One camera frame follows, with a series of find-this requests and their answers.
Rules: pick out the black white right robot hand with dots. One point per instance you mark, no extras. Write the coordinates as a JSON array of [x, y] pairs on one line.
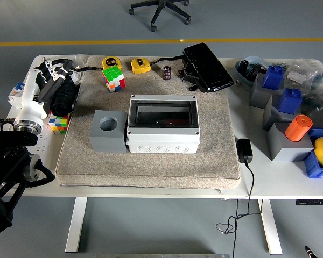
[[310, 252]]

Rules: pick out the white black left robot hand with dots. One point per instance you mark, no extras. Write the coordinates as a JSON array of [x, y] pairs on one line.
[[29, 107]]

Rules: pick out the clear hinged box lid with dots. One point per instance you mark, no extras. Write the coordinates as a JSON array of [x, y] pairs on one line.
[[164, 113]]

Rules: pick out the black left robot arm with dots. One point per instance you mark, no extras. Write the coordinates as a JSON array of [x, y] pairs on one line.
[[13, 161]]

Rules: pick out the white electrical junction box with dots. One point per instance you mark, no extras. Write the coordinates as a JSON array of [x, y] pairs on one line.
[[161, 145]]

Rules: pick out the white circuit breaker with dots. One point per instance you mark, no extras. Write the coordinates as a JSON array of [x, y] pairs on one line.
[[14, 95]]

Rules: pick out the small Rubik's cube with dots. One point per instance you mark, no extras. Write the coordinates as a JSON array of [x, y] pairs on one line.
[[59, 124]]

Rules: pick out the black rolled cloth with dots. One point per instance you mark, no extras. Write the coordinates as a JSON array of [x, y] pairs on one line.
[[64, 99]]

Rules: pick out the white power strip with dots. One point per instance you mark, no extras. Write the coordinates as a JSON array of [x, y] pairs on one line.
[[47, 145]]

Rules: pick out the white table leg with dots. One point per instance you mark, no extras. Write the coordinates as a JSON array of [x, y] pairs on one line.
[[75, 225], [270, 228]]

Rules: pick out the black table control panel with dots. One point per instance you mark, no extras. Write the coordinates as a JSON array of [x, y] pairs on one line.
[[312, 202]]

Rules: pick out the blue plastic bin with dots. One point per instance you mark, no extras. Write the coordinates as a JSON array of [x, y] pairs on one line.
[[315, 169]]

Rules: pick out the grey block with round hole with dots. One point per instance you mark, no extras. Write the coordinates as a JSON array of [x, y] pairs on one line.
[[107, 142]]

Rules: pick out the large Rubik's cube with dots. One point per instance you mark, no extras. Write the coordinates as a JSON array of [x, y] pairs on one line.
[[113, 79]]

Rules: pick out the yellow tape measure 5m label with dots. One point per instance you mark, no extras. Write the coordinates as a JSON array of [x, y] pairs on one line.
[[111, 63]]

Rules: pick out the grey holder block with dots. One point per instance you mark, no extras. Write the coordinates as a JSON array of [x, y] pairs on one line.
[[285, 150], [258, 96], [270, 118]]

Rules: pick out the yellow tape measure black window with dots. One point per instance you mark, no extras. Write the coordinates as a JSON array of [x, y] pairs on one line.
[[140, 67]]

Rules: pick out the black power adapter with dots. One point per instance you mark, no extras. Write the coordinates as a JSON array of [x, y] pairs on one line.
[[244, 150]]

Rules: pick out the grey-brown mat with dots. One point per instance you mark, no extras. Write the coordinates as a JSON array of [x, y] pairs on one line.
[[150, 169]]

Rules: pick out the black capacitor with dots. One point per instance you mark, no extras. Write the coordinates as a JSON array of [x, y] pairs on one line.
[[244, 66], [166, 73], [254, 73]]

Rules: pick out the blue plastic bottle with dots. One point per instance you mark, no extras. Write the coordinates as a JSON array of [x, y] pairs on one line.
[[290, 102], [273, 78]]

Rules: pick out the clear plastic bags of parts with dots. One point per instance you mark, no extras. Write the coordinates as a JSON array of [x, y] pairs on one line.
[[317, 88]]

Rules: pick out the black office chair base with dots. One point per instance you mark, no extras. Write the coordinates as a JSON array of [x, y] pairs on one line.
[[161, 8]]

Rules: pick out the large black case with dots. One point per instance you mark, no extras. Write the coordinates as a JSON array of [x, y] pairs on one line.
[[210, 70]]

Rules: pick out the light blue bowl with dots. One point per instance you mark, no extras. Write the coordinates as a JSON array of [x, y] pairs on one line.
[[245, 78]]

